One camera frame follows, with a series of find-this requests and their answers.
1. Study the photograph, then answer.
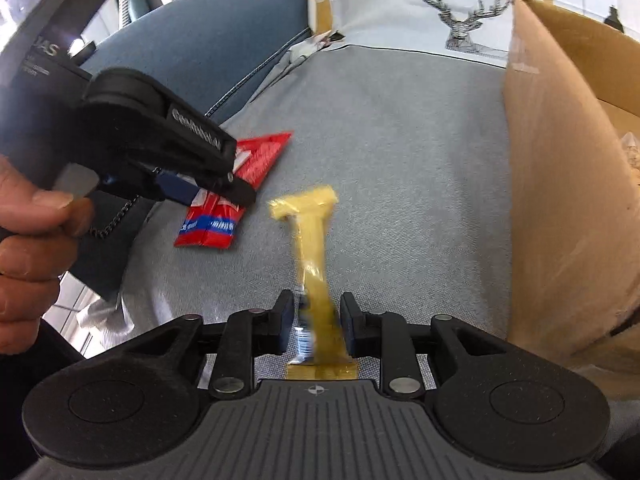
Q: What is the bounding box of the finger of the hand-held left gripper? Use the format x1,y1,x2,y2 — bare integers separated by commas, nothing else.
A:
100,160,259,209

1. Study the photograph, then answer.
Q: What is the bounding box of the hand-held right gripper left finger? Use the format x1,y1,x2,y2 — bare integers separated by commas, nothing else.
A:
135,289,296,401

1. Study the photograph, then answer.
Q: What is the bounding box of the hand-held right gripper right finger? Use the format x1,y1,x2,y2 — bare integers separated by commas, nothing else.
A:
340,291,506,401

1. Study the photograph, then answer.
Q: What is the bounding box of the red snack packet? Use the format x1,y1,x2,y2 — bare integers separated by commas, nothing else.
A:
173,131,293,250

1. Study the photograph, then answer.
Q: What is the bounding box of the yellow snack bar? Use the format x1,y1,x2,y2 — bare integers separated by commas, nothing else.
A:
267,185,361,381

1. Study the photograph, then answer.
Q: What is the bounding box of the brown cardboard box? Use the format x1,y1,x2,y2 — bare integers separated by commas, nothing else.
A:
502,0,640,401

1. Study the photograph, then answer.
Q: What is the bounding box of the clear bag of cookies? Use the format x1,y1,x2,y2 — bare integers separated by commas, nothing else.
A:
620,130,640,186

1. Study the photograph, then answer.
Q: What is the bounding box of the person's left hand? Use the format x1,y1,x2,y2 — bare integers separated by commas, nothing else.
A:
0,155,96,357

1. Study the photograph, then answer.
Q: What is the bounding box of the blue zippered cushion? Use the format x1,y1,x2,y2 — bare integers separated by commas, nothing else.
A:
65,0,313,301

